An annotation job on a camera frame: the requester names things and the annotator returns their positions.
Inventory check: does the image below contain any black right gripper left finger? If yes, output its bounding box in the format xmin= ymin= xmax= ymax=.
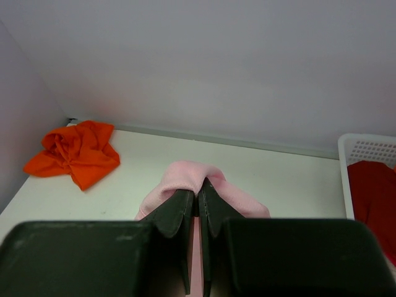
xmin=1 ymin=190 xmax=194 ymax=296

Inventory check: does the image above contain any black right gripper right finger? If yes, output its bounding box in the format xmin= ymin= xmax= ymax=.
xmin=198 ymin=180 xmax=395 ymax=296

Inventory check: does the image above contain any white plastic basket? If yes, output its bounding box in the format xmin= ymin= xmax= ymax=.
xmin=337 ymin=132 xmax=396 ymax=221

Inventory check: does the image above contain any dark red t shirt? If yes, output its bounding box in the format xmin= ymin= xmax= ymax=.
xmin=347 ymin=161 xmax=395 ymax=264

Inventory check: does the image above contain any orange t shirt on table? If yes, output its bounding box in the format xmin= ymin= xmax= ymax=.
xmin=24 ymin=121 xmax=121 ymax=191

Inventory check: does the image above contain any pink t shirt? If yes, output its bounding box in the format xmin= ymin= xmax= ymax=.
xmin=134 ymin=160 xmax=272 ymax=297

